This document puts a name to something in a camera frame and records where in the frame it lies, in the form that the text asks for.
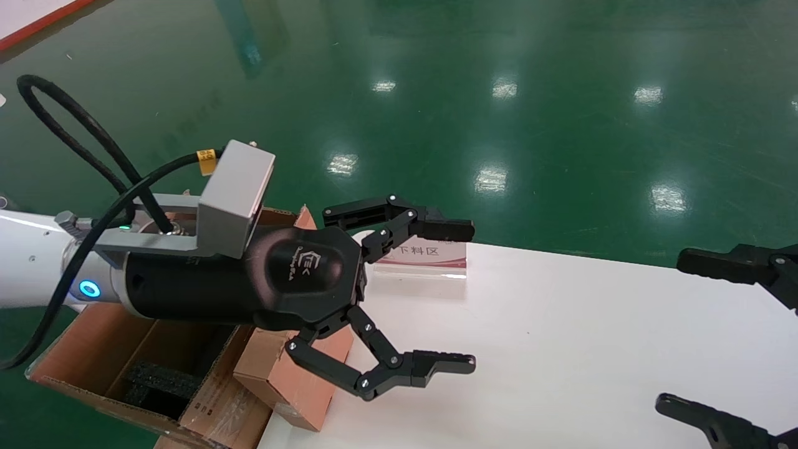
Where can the black foam insert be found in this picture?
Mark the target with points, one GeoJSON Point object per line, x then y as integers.
{"type": "Point", "coordinates": [156, 383]}

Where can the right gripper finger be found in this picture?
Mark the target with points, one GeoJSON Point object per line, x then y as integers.
{"type": "Point", "coordinates": [729, 265]}
{"type": "Point", "coordinates": [723, 427]}

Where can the large cardboard box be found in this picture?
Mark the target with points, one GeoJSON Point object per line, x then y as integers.
{"type": "Point", "coordinates": [81, 349]}

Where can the small cardboard box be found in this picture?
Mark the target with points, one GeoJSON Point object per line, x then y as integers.
{"type": "Point", "coordinates": [293, 386]}

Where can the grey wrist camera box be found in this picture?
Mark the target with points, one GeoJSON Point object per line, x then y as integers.
{"type": "Point", "coordinates": [234, 196]}

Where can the acrylic table sign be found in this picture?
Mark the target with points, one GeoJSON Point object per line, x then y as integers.
{"type": "Point", "coordinates": [430, 259]}

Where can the white board with red edge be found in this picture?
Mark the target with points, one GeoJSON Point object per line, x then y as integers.
{"type": "Point", "coordinates": [25, 15]}

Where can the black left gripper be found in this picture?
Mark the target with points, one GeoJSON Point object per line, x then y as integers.
{"type": "Point", "coordinates": [299, 274]}

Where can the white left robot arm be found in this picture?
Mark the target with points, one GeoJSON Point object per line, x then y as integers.
{"type": "Point", "coordinates": [31, 262]}

